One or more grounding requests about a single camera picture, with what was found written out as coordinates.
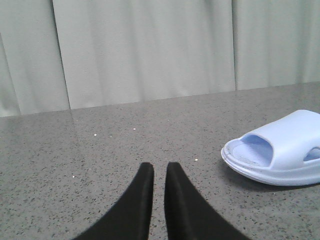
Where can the pale green curtain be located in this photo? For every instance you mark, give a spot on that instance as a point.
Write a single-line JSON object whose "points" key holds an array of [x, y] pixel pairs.
{"points": [[70, 54]]}

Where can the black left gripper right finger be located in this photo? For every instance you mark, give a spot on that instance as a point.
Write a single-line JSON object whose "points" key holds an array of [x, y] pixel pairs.
{"points": [[188, 215]]}

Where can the light blue slipper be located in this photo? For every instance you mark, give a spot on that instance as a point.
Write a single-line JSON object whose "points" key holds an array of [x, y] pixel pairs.
{"points": [[285, 152]]}

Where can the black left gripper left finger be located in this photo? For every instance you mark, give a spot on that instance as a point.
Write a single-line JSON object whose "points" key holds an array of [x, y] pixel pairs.
{"points": [[129, 218]]}

